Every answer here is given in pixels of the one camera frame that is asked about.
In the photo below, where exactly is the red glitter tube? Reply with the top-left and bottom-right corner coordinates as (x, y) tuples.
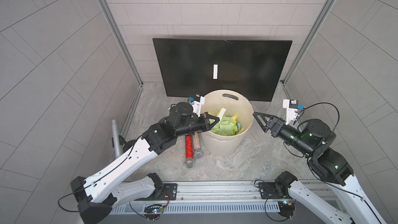
(185, 135), (194, 168)

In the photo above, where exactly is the silver glitter tube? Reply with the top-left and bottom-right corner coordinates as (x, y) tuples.
(192, 133), (203, 159)

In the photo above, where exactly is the right aluminium frame post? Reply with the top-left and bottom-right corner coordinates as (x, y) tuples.
(281, 0), (336, 87)

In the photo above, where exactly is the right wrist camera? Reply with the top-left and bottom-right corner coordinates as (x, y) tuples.
(283, 99), (304, 125)

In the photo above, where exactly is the left aluminium frame post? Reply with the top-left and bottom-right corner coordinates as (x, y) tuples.
(86, 0), (144, 86)

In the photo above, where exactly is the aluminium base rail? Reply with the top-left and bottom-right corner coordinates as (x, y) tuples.
(108, 178), (343, 215)

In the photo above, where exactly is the discarded sticky notes pile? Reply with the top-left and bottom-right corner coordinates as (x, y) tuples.
(210, 113), (245, 136)

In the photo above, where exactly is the right circuit board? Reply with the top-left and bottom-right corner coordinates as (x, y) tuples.
(278, 201), (296, 219)

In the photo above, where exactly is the green sticky note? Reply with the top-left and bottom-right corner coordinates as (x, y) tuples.
(212, 64), (218, 80)
(217, 108), (227, 120)

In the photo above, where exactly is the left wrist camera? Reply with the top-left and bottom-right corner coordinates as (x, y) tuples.
(188, 94), (205, 117)

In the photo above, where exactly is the aluminium frame post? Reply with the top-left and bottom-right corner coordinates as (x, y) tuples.
(86, 0), (144, 86)
(281, 0), (336, 87)

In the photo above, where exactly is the black flat monitor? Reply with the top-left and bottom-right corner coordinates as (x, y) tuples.
(153, 38), (292, 102)

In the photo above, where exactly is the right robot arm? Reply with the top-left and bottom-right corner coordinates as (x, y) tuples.
(253, 112), (385, 224)

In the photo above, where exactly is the circuit board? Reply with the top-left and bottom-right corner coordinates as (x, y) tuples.
(143, 204), (165, 221)
(278, 201), (296, 219)

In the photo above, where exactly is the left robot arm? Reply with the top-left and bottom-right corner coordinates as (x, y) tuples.
(70, 102), (220, 224)

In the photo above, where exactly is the left circuit board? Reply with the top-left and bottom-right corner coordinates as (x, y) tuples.
(143, 204), (165, 221)

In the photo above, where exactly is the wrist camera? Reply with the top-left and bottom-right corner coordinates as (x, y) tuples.
(283, 99), (304, 125)
(188, 94), (205, 117)

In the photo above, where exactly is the cream waste bin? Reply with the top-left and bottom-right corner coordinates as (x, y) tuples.
(201, 90), (254, 156)

